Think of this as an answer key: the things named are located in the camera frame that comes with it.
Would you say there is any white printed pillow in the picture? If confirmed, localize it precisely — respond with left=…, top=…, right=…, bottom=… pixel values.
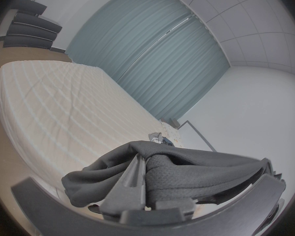
left=161, top=121, right=183, bottom=148

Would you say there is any grey bedside table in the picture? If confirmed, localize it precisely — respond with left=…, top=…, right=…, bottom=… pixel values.
left=159, top=117, right=180, bottom=128

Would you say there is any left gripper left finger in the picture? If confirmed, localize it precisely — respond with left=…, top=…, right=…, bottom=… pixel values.
left=99, top=154, right=147, bottom=218

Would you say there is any black chest of drawers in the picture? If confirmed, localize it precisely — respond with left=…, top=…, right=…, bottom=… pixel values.
left=4, top=0, right=62, bottom=50

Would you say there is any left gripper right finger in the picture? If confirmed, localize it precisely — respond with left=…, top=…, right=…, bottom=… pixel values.
left=155, top=198, right=197, bottom=211

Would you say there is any pile of clothes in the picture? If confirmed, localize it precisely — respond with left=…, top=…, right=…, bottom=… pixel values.
left=148, top=132, right=175, bottom=147

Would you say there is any black T-shirt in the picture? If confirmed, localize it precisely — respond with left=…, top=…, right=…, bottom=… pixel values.
left=61, top=140, right=273, bottom=207

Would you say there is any bed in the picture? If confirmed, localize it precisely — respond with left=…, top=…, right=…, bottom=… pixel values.
left=0, top=60, right=215, bottom=207

